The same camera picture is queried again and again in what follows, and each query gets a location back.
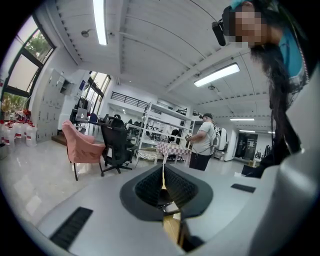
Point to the teal headband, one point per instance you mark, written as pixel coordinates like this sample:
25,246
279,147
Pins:
236,3

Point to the person wearing headset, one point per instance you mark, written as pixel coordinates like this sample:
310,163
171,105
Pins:
265,161

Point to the person's head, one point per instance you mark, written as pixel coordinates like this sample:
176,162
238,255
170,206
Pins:
246,25

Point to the black office chair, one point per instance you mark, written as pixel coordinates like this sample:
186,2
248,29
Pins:
115,145

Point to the large black-framed window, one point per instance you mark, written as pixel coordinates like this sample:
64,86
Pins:
22,72

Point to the checkered cloth table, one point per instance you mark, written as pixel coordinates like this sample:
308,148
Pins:
172,148

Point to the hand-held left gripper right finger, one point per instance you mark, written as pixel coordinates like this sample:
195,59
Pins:
195,197

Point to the group of red-labelled water jugs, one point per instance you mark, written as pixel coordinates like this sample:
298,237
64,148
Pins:
17,133

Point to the white metal shelf rack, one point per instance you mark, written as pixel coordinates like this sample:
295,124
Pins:
163,109

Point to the black mezzanine railing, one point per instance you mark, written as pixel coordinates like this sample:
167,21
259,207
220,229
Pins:
130,98

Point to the blue wall poster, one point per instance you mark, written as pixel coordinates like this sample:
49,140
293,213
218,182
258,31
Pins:
82,85

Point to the brown wooden step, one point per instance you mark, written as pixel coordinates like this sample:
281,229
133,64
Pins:
59,140

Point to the rattan chair patterned cushion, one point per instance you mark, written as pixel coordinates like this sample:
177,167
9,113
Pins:
148,153

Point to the silver laptop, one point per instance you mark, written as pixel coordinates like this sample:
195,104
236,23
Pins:
82,114

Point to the ceiling dome fixture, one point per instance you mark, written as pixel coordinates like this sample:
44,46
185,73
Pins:
211,87
86,33

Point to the pink armchair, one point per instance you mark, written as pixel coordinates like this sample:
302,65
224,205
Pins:
82,147

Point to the black head-worn camera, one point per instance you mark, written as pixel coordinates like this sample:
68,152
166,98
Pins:
219,32

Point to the grey metal lockers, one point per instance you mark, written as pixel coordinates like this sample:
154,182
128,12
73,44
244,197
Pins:
51,105

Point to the narrow black-framed window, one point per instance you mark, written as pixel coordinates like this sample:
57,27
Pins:
100,82

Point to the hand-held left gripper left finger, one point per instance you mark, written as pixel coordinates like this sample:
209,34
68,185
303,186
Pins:
130,197

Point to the person's blue shirt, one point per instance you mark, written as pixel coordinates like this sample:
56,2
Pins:
292,57

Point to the long ceiling light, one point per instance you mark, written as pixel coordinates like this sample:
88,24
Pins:
242,119
100,22
217,75
247,131
271,132

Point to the black double door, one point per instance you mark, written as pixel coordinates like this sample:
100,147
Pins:
246,146

